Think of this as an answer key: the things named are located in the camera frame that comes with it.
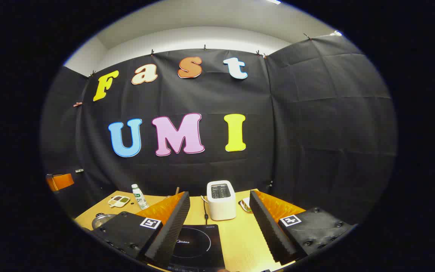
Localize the black backdrop cloth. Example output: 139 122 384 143
40 35 397 227

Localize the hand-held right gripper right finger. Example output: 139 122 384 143
249 190 356 266

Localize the stainless steel pot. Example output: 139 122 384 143
91 213 117 230

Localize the white drink bottle green label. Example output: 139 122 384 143
131 184 150 210

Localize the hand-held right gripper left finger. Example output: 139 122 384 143
91 192 191 269

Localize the white divided seasoning dish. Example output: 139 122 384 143
108 195 130 208

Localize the black induction cooktop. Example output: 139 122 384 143
167 224 226 272

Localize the white toaster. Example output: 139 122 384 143
207 180 237 221

